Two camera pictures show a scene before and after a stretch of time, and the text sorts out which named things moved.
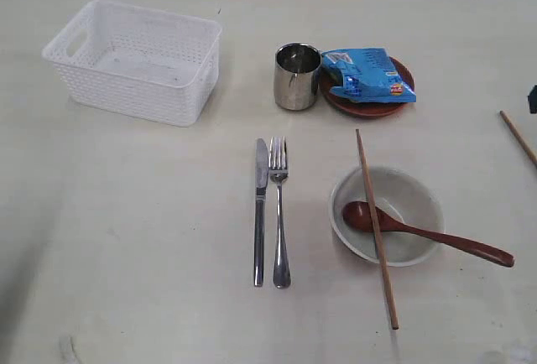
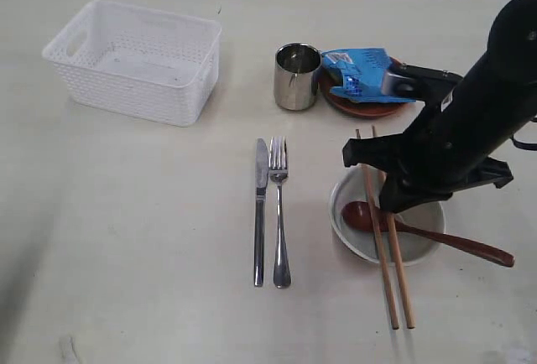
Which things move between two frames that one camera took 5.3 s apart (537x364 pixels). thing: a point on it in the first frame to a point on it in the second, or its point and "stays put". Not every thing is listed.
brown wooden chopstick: (519, 137) to (398, 264)
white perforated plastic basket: (140, 61) stays put
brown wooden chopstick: (393, 316) stays put
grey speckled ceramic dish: (402, 194) stays put
